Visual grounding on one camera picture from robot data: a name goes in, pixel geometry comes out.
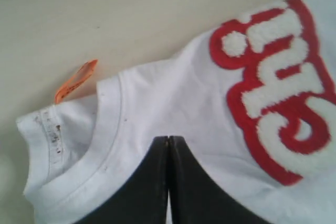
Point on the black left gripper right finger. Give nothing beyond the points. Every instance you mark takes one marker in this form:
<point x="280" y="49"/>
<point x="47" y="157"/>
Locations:
<point x="195" y="197"/>

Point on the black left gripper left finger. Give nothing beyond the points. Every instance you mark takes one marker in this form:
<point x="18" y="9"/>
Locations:
<point x="143" y="197"/>

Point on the white t-shirt red lettering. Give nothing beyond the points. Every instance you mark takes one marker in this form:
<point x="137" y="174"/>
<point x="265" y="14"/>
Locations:
<point x="254" y="100"/>

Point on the orange garment neck tag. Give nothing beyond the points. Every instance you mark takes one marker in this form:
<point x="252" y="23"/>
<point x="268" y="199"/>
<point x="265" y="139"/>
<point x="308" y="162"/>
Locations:
<point x="75" y="81"/>

